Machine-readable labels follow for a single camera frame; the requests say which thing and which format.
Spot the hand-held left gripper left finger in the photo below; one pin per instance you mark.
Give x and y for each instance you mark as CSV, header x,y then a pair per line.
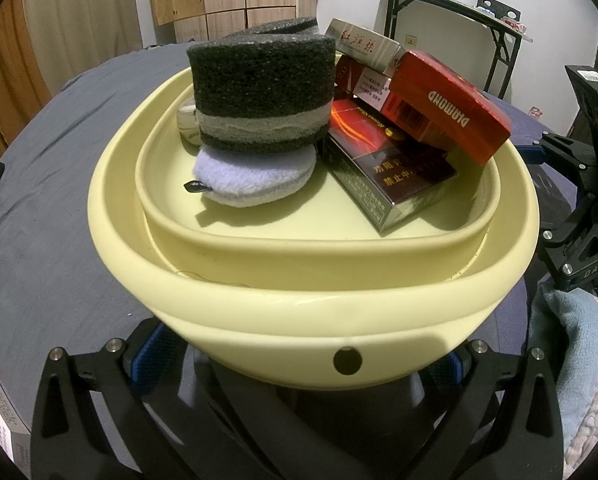
x,y
146,365

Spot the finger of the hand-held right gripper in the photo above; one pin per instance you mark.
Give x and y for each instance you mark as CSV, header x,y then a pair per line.
x,y
574,255
554,147

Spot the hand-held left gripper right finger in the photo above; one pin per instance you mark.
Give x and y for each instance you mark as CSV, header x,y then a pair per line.
x,y
449,372

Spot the shiny red cigarette pack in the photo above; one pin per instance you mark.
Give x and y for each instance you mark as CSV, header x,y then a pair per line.
x,y
449,105

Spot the pale yellow plastic basin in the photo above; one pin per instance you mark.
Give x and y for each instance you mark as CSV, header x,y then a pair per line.
x,y
279,310

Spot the large red carton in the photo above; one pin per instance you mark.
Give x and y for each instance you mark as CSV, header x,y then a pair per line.
x,y
4,420

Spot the dark brown cigarette pack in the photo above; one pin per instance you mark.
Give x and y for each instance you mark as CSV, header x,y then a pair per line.
x,y
379,170

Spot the red and silver cigarette pack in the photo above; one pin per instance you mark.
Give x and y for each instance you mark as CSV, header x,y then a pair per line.
x,y
364,85

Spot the lilac plush puff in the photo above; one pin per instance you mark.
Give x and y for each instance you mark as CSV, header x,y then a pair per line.
x,y
254,180

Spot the white cigarette pack red lettering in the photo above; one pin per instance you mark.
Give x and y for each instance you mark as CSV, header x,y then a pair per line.
x,y
359,45

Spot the black foam cylinder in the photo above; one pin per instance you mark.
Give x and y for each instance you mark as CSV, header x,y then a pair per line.
x,y
279,27
259,90

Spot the pink packet bag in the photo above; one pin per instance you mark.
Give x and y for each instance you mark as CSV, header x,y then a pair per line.
x,y
535,112

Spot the light blue towel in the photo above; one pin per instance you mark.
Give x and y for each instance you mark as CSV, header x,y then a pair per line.
x,y
569,335

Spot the black chair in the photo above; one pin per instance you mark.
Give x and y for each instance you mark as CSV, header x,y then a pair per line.
x,y
484,2

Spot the grey blanket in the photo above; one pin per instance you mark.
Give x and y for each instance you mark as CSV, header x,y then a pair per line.
x,y
54,210

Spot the orange curtain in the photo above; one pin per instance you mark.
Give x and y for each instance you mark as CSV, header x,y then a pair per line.
x,y
9,70

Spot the beige curtain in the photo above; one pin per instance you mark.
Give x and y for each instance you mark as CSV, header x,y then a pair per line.
x,y
79,10

